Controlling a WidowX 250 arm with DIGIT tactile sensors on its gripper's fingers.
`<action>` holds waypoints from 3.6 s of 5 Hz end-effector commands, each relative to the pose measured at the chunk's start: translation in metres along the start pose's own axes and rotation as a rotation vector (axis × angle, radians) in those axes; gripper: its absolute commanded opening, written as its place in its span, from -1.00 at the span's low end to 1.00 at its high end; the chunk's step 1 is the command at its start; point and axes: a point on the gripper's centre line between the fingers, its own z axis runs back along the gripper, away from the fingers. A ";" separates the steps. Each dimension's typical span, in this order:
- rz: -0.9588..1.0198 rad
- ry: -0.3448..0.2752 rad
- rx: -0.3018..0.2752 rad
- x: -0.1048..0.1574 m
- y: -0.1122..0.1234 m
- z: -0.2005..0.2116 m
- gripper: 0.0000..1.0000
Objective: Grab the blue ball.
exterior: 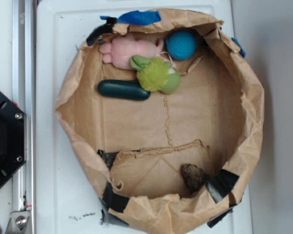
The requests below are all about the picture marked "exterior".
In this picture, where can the blue ball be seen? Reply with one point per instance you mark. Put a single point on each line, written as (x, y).
(181, 45)

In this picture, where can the dark green oblong object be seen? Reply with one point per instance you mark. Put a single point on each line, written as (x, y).
(122, 89)

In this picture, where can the green plush toy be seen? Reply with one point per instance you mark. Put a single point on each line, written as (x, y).
(156, 74)

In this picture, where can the brown paper bag bin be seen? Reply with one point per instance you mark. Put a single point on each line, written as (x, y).
(132, 152)

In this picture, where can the pink plush toy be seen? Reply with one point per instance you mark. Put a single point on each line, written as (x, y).
(128, 53)

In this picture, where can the brown rock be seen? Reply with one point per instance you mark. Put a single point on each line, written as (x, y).
(194, 177)

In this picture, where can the blue tape piece right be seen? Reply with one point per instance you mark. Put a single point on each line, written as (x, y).
(242, 51)

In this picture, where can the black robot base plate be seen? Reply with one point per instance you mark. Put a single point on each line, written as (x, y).
(12, 139)

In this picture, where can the aluminium frame rail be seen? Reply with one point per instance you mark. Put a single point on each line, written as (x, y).
(24, 95)

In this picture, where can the metal corner bracket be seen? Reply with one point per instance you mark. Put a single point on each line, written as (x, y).
(19, 223)

